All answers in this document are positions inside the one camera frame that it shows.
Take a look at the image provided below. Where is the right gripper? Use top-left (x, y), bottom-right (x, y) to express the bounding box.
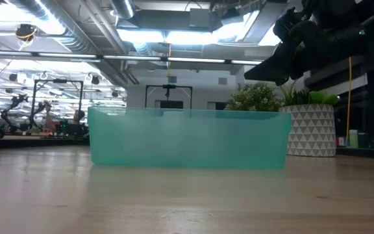
top-left (244, 0), bottom-right (373, 86)

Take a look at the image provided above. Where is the green translucent plastic basket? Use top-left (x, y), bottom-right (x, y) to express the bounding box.
top-left (87, 106), bottom-right (292, 170)

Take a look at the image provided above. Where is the small-leaved green bush plant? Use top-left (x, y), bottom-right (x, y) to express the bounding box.
top-left (225, 80), bottom-right (284, 112)

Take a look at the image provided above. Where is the green succulent plant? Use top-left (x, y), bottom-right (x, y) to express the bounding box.
top-left (276, 79), bottom-right (340, 107)

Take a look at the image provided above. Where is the white triangle-patterned pot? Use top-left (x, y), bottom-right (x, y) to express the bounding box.
top-left (279, 103), bottom-right (337, 158)

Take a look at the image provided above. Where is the grey ceiling box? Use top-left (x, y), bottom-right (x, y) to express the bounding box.
top-left (189, 8), bottom-right (212, 29)

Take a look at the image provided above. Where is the light green cup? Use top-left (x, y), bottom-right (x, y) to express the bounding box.
top-left (349, 129), bottom-right (359, 149)

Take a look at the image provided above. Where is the dark green cup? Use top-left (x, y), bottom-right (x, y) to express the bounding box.
top-left (358, 132), bottom-right (369, 149)

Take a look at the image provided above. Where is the black screen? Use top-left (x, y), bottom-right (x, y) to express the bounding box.
top-left (159, 99), bottom-right (184, 109)

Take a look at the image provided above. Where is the black desk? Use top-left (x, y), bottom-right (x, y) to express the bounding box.
top-left (335, 146), bottom-right (374, 161)

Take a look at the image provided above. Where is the long LED light bar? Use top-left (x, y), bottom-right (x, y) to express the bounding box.
top-left (0, 49), bottom-right (263, 66)

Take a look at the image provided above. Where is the person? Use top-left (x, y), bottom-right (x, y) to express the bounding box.
top-left (73, 109), bottom-right (86, 126)

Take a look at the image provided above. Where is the dark background table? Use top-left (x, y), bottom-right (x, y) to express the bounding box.
top-left (0, 135), bottom-right (90, 151)

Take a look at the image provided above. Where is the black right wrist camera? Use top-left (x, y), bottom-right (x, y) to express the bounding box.
top-left (273, 6), bottom-right (308, 43)

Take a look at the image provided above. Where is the black gantry frame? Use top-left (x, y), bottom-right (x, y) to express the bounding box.
top-left (145, 83), bottom-right (193, 110)
top-left (29, 79), bottom-right (84, 131)

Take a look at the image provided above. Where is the round silver duct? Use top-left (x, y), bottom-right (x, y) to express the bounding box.
top-left (110, 0), bottom-right (136, 20)

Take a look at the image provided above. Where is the round black ceiling camera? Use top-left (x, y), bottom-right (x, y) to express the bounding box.
top-left (14, 23), bottom-right (38, 42)

